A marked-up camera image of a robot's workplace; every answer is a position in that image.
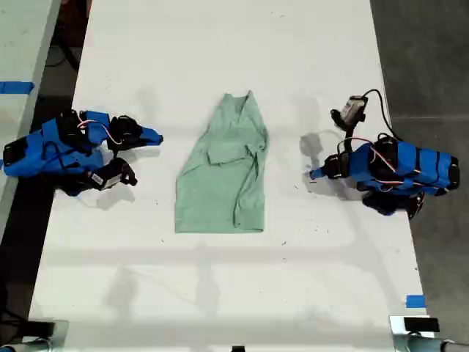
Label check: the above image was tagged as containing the black camera stalk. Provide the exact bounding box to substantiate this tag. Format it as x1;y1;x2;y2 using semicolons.
341;123;360;142

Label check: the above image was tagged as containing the small black box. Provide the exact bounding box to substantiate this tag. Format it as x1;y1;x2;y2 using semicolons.
402;318;440;333
26;320;56;337

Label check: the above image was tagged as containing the white side table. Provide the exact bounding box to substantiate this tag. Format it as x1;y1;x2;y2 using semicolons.
0;0;62;235

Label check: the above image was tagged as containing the black floor cable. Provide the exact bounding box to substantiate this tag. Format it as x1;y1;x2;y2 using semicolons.
46;32;82;71

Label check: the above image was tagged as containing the long blue tape strip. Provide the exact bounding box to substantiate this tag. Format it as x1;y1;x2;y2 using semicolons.
0;81;36;95

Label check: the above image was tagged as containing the black camera cable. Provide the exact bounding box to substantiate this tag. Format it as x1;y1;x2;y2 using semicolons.
361;89;397;139

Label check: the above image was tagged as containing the pale green T-shirt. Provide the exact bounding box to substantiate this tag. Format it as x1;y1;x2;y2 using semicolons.
174;89;270;235

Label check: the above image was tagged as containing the black camera box with label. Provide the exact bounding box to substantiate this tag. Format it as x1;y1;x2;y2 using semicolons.
329;95;368;130
89;158;139;192

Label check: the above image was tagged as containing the short blue tape piece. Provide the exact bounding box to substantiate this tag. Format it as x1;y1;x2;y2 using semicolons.
405;293;427;309

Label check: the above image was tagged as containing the metal table clamp bracket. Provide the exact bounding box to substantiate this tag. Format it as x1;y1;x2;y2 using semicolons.
388;315;469;352
0;319;70;352

